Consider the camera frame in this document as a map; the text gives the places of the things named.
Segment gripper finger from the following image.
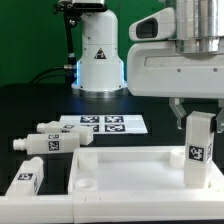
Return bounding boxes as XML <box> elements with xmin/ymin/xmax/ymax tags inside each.
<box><xmin>169</xmin><ymin>97</ymin><xmax>186</xmax><ymax>129</ymax></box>
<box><xmin>211</xmin><ymin>107</ymin><xmax>224</xmax><ymax>133</ymax></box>

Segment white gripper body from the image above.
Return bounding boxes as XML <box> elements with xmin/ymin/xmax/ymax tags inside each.
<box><xmin>127</xmin><ymin>41</ymin><xmax>224</xmax><ymax>99</ymax></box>

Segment white square desk top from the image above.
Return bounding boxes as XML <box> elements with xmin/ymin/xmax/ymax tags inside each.
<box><xmin>67</xmin><ymin>145</ymin><xmax>224</xmax><ymax>194</ymax></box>

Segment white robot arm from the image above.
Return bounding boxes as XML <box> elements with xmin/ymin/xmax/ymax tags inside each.
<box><xmin>72</xmin><ymin>0</ymin><xmax>224</xmax><ymax>133</ymax></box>

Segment white fiducial marker sheet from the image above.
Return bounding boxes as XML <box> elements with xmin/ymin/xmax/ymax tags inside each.
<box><xmin>60</xmin><ymin>115</ymin><xmax>147</xmax><ymax>134</ymax></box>

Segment white L-shaped fence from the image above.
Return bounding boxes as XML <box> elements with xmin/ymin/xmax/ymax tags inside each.
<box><xmin>0</xmin><ymin>165</ymin><xmax>224</xmax><ymax>224</ymax></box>

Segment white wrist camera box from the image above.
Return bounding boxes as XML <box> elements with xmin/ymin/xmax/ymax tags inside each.
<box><xmin>129</xmin><ymin>7</ymin><xmax>176</xmax><ymax>41</ymax></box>

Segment black cables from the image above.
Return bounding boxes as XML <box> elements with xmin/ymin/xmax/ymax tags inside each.
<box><xmin>30</xmin><ymin>66</ymin><xmax>74</xmax><ymax>85</ymax></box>

